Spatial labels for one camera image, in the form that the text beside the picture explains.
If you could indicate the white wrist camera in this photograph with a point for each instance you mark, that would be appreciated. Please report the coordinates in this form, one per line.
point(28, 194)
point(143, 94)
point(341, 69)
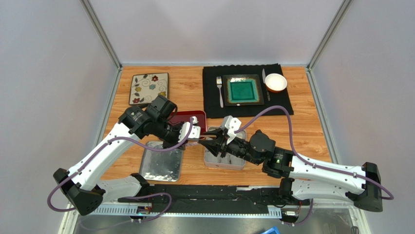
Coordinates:
point(232, 125)
point(191, 131)

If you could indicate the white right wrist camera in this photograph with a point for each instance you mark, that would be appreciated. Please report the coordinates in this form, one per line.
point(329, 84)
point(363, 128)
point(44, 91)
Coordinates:
point(232, 125)

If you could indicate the floral square plate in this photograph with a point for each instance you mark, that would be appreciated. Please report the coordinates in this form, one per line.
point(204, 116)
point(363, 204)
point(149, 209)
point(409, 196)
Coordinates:
point(147, 87)

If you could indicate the black cloth placemat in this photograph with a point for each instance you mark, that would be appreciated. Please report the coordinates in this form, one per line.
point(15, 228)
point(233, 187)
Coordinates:
point(211, 92)

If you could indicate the green square plate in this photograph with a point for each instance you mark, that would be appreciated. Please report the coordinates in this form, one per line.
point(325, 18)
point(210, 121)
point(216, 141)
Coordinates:
point(242, 90)

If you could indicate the red lacquer tray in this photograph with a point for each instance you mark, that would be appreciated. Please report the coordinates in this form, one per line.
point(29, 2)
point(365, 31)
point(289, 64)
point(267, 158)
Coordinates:
point(183, 116)

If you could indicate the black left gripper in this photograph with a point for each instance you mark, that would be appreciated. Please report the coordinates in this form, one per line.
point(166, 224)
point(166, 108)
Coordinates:
point(175, 141)

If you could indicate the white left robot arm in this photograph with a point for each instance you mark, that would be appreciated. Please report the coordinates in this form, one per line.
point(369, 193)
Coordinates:
point(82, 184)

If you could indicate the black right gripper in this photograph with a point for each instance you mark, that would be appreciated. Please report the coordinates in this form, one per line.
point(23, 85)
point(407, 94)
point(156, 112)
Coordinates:
point(221, 144)

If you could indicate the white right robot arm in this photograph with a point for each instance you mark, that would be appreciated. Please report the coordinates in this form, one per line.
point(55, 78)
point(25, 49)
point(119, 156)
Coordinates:
point(303, 178)

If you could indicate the blue plastic object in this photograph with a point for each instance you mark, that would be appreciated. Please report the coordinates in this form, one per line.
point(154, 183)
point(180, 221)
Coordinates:
point(272, 230)

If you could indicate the silver tin lid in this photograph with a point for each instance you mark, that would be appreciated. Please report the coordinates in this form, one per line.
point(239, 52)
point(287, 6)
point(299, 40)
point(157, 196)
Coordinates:
point(161, 166)

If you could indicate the white orange bowl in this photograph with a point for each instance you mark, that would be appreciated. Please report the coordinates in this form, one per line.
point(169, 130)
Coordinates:
point(275, 82)

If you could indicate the pink metal tin box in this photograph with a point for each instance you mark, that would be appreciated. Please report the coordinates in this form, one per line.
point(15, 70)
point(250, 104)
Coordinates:
point(229, 162)

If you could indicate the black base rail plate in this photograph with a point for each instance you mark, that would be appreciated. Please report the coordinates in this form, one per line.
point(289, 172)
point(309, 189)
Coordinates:
point(215, 199)

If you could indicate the silver fork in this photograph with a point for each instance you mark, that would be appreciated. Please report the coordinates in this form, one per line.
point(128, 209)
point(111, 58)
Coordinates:
point(219, 86)

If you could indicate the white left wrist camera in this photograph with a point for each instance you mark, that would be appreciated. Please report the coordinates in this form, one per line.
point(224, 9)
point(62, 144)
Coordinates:
point(191, 131)

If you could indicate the pink handled metal tongs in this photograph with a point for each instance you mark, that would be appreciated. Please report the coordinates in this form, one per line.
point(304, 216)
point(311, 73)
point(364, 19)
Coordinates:
point(190, 144)

